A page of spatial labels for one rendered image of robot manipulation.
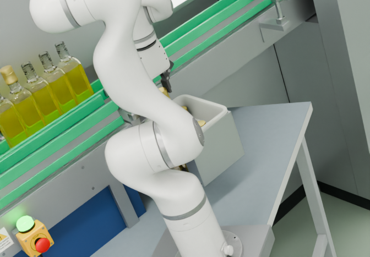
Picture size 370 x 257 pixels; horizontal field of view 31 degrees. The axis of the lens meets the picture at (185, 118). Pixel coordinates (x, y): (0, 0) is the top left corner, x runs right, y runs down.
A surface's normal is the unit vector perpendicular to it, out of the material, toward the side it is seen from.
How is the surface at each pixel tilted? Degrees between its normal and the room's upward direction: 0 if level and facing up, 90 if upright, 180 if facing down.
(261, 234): 3
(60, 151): 90
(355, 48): 90
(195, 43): 90
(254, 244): 3
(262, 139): 0
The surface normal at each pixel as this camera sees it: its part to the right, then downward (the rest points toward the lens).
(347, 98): -0.72, 0.53
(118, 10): -0.04, 0.56
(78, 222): 0.62, 0.21
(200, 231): 0.32, 0.35
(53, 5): -0.16, 0.05
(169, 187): 0.18, -0.70
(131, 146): -0.22, -0.20
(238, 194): -0.30, -0.82
